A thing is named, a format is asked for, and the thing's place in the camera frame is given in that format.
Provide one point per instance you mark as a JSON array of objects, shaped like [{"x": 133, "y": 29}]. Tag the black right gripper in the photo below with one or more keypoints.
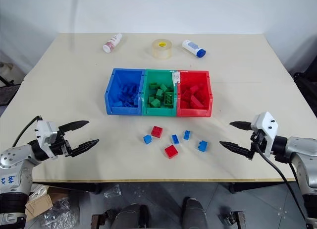
[{"x": 257, "y": 141}]

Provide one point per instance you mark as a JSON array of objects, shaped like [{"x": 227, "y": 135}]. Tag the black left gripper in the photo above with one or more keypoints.
[{"x": 60, "y": 147}]

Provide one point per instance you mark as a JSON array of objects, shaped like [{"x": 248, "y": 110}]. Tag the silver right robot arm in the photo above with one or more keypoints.
[{"x": 299, "y": 149}]

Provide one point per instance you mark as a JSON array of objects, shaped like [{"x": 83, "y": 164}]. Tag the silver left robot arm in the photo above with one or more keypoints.
[{"x": 15, "y": 159}]

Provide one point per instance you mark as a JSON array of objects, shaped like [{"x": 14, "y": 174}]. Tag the blue toy brick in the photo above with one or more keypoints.
[
  {"x": 202, "y": 146},
  {"x": 147, "y": 139},
  {"x": 175, "y": 139},
  {"x": 187, "y": 135},
  {"x": 128, "y": 104}
]

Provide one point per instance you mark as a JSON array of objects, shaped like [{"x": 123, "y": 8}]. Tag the red plastic bin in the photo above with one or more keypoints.
[{"x": 193, "y": 112}]

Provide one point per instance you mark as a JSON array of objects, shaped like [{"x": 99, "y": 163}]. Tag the red toy brick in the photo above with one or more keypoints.
[
  {"x": 185, "y": 95},
  {"x": 194, "y": 88},
  {"x": 198, "y": 101},
  {"x": 157, "y": 131},
  {"x": 171, "y": 151}
]

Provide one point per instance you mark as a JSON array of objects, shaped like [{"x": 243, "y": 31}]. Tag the blue plastic bin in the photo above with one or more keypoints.
[{"x": 112, "y": 90}]

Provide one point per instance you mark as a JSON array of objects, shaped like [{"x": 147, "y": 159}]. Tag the small clear plastic bag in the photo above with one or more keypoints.
[{"x": 112, "y": 191}]

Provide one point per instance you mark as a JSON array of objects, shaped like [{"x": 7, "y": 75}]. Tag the green toy brick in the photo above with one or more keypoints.
[
  {"x": 151, "y": 100},
  {"x": 163, "y": 86},
  {"x": 153, "y": 85},
  {"x": 156, "y": 103},
  {"x": 159, "y": 93}
]

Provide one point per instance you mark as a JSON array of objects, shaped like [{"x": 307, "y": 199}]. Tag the green flat studded brick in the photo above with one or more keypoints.
[{"x": 169, "y": 99}]

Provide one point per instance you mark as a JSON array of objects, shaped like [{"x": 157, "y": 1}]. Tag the brown cardboard box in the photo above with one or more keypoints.
[{"x": 37, "y": 205}]

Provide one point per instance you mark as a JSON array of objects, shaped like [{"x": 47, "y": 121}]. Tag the green plastic bin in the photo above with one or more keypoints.
[{"x": 158, "y": 110}]

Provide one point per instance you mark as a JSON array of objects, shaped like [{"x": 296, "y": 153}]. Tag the black equipment stand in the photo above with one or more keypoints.
[{"x": 307, "y": 82}]

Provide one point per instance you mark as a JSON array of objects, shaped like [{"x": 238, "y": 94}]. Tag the dark rounded grey shape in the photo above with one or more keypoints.
[
  {"x": 131, "y": 216},
  {"x": 194, "y": 212}
]

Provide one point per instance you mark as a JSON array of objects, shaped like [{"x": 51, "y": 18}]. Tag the dark tripod with white head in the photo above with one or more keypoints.
[{"x": 7, "y": 77}]

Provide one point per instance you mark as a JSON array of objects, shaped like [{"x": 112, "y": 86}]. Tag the white bottle red label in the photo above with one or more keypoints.
[{"x": 112, "y": 42}]

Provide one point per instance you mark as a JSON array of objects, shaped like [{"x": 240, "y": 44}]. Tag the white bottle blue cap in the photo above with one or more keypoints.
[{"x": 193, "y": 47}]

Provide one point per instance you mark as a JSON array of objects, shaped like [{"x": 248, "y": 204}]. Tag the clear tape roll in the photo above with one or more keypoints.
[{"x": 162, "y": 51}]

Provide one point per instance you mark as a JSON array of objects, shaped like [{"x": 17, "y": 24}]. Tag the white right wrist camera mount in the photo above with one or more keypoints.
[{"x": 266, "y": 125}]

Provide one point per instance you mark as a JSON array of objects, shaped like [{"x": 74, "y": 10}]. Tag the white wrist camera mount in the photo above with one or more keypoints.
[
  {"x": 266, "y": 125},
  {"x": 45, "y": 130}
]

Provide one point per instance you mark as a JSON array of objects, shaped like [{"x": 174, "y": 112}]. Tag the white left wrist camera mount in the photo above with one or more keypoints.
[{"x": 45, "y": 130}]

